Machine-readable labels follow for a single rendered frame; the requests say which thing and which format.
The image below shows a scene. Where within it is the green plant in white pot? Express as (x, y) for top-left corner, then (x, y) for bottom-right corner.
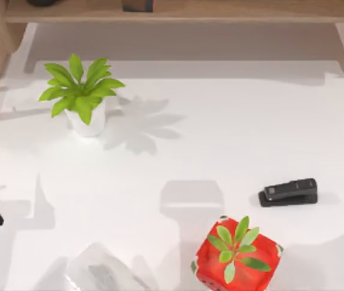
(38, 53), (127, 138)

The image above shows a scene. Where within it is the black stapler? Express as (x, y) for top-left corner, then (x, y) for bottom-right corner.
(257, 178), (318, 208)

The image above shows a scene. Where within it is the green plant in red pot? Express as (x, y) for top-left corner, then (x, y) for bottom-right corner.
(190, 215), (284, 291)

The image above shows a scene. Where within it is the wooden open shelf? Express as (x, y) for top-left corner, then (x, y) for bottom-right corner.
(0, 0), (344, 93)

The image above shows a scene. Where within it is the clear plastic box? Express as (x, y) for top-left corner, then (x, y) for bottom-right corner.
(64, 242), (151, 291)

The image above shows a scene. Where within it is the dark brown box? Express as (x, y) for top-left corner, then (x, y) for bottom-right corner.
(121, 0), (154, 13)

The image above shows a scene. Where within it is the black round object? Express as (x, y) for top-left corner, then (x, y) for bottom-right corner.
(27, 0), (62, 7)

